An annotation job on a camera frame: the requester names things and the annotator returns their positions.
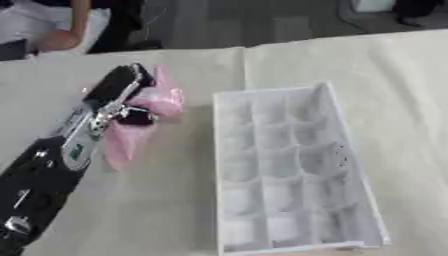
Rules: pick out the white compartment box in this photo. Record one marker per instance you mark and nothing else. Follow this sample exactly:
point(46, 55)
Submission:
point(291, 170)

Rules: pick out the person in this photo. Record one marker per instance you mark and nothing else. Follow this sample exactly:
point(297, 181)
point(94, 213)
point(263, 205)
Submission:
point(49, 23)

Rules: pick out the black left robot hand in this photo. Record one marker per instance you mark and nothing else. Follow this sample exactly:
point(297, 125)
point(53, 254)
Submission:
point(116, 83)

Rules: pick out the black chair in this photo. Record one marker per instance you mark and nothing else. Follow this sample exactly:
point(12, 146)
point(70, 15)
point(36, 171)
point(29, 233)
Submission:
point(125, 23)

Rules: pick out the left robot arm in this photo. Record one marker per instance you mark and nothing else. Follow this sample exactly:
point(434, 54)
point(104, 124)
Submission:
point(46, 166)

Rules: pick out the pink soft cloth item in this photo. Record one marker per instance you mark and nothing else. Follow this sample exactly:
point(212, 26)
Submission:
point(157, 100)

